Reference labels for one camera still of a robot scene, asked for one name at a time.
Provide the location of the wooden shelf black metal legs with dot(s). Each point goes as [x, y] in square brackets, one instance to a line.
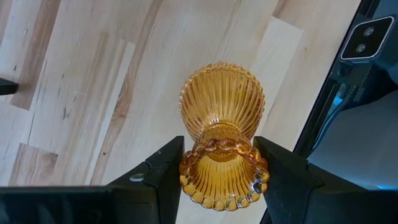
[7, 87]

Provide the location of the amber glass candle holder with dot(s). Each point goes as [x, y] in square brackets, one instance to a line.
[222, 102]

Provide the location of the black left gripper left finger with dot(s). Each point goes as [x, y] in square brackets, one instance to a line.
[93, 205]

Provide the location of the black aluminium table frame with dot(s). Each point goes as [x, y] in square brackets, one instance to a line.
[321, 102]

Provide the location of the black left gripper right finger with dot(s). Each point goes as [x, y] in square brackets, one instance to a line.
[311, 202]

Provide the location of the black silver table camera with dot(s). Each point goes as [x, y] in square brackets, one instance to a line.
[367, 39]

